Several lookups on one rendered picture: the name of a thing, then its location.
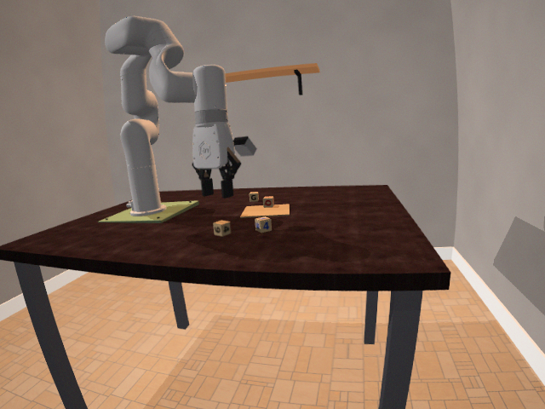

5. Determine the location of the orange flat mat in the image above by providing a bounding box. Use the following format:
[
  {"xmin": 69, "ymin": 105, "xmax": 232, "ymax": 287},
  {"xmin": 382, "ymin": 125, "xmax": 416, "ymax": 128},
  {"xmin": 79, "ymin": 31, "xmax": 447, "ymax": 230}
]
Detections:
[{"xmin": 240, "ymin": 204, "xmax": 290, "ymax": 218}]

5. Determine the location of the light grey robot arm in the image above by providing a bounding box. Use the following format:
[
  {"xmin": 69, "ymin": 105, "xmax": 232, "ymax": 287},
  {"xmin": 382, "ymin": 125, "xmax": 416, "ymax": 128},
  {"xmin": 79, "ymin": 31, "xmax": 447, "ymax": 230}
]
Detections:
[{"xmin": 105, "ymin": 16, "xmax": 228, "ymax": 216}]

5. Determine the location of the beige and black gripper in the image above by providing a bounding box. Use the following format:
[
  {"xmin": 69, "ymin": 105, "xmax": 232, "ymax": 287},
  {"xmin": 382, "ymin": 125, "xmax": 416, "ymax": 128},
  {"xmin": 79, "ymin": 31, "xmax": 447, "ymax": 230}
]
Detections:
[{"xmin": 192, "ymin": 122, "xmax": 241, "ymax": 199}]

